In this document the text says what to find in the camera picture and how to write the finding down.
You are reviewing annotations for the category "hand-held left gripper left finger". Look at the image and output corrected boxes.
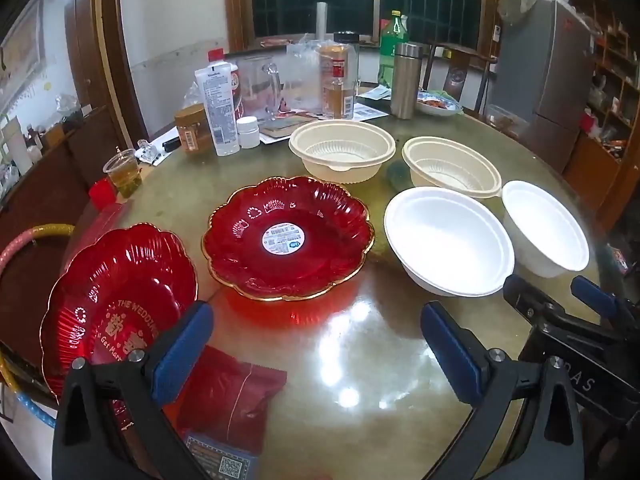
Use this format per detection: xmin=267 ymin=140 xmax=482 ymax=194
xmin=51 ymin=301 xmax=215 ymax=480

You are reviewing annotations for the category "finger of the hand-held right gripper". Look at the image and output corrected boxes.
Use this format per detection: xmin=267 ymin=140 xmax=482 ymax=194
xmin=502 ymin=275 xmax=566 ymax=329
xmin=571 ymin=276 xmax=640 ymax=317

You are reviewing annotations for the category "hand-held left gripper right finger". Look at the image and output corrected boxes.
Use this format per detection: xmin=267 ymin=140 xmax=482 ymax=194
xmin=420 ymin=301 xmax=586 ymax=480

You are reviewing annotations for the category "white foam bowl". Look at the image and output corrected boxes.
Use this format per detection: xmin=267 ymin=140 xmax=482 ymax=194
xmin=383 ymin=186 xmax=516 ymax=297
xmin=501 ymin=180 xmax=591 ymax=279

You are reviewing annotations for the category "red plate with gold lettering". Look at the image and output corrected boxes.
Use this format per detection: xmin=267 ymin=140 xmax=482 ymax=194
xmin=40 ymin=223 xmax=200 ymax=433

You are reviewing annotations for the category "red plate with round sticker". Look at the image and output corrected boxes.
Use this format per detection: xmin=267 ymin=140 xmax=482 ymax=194
xmin=201 ymin=176 xmax=376 ymax=303

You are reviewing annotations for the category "cream plastic bowl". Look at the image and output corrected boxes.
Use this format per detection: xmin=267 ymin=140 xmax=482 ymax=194
xmin=288 ymin=120 xmax=396 ymax=185
xmin=402 ymin=136 xmax=503 ymax=202

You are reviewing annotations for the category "red plastic bag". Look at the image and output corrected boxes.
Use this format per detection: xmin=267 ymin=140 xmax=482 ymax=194
xmin=175 ymin=345 xmax=288 ymax=480

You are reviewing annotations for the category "pink yellow blue hula hoop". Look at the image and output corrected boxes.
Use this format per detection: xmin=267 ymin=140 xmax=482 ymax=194
xmin=0 ymin=223 xmax=76 ymax=429

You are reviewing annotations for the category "clear plastic food box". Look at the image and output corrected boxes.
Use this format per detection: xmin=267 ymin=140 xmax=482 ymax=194
xmin=485 ymin=104 xmax=531 ymax=134

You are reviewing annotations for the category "clear plastic cup with tea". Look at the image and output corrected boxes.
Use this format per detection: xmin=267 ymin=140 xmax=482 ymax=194
xmin=103 ymin=148 xmax=143 ymax=200

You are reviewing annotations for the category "wooden shelf unit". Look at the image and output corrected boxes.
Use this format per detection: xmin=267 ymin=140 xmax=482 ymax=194
xmin=555 ymin=0 xmax=640 ymax=231

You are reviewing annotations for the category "blue white dish with food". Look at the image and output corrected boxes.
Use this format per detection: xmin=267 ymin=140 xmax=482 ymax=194
xmin=416 ymin=90 xmax=465 ymax=117

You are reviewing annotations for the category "amber jar with brown lid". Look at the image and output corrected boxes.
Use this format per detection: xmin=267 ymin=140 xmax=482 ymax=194
xmin=174 ymin=104 xmax=215 ymax=154

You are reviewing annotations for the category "grey refrigerator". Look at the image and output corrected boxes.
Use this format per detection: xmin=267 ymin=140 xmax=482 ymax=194
xmin=487 ymin=0 xmax=608 ymax=173

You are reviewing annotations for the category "wooden sideboard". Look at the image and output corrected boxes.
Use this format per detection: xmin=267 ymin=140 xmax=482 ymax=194
xmin=0 ymin=105 xmax=126 ymax=241

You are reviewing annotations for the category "small white pill bottle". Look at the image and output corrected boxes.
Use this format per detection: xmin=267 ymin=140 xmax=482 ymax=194
xmin=236 ymin=116 xmax=261 ymax=149

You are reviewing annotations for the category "wooden chair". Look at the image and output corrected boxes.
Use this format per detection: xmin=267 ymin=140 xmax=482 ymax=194
xmin=422 ymin=41 xmax=498 ymax=116

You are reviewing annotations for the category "white squeeze tube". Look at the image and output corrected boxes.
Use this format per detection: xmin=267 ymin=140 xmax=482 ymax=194
xmin=194 ymin=62 xmax=242 ymax=157

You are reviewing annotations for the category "worn book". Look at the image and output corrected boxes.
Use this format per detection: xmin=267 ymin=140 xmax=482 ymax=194
xmin=260 ymin=115 xmax=321 ymax=139

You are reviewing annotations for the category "steel thermos flask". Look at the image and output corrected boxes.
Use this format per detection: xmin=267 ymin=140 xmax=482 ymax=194
xmin=390 ymin=43 xmax=426 ymax=120

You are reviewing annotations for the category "white printed paper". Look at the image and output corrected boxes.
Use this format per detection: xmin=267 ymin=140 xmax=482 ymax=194
xmin=350 ymin=85 xmax=394 ymax=122

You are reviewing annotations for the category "clear glass pitcher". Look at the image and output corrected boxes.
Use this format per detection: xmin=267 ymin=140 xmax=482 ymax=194
xmin=235 ymin=55 xmax=283 ymax=121

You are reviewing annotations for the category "amber liquor bottle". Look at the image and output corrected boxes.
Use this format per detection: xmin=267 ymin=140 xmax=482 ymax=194
xmin=322 ymin=62 xmax=357 ymax=121

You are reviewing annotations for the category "green soda bottle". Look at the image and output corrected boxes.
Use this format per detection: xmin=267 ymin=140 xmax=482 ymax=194
xmin=378 ymin=9 xmax=411 ymax=88

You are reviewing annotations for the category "olive cloth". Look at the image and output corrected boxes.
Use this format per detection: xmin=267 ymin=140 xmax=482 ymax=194
xmin=497 ymin=0 xmax=539 ymax=24

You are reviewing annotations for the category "white red liquor bottle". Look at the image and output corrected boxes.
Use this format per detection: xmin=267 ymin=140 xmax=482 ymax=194
xmin=207 ymin=48 xmax=244 ymax=111

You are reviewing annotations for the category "clear plastic bag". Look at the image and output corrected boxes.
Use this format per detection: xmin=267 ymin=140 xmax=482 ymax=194
xmin=282 ymin=35 xmax=326 ymax=111

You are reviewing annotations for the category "gold canister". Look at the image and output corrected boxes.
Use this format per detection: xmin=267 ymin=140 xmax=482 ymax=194
xmin=319 ymin=42 xmax=351 ymax=81

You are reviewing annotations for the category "wooden framed window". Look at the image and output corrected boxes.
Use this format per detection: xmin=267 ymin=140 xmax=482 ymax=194
xmin=223 ymin=0 xmax=506 ymax=53

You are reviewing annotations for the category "framed wall picture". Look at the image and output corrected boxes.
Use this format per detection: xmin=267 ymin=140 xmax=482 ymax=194
xmin=0 ymin=0 xmax=46 ymax=92

